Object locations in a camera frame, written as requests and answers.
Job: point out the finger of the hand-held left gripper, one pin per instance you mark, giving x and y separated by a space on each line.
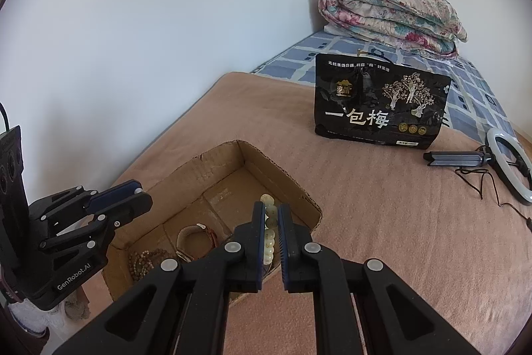
112 193
133 207

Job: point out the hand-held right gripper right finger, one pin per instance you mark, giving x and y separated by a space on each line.
283 238

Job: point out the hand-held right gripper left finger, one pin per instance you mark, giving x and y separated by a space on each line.
261 230

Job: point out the cardboard box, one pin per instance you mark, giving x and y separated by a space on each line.
232 172

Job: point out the pink blanket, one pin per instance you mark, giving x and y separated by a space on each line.
374 213

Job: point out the black snack bag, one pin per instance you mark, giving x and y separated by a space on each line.
374 101

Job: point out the folded grey tripod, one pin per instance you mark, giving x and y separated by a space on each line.
453 158

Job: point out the blue checkered bedsheet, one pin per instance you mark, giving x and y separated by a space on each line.
469 97

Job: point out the folded floral quilt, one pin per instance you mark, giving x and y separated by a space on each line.
386 14

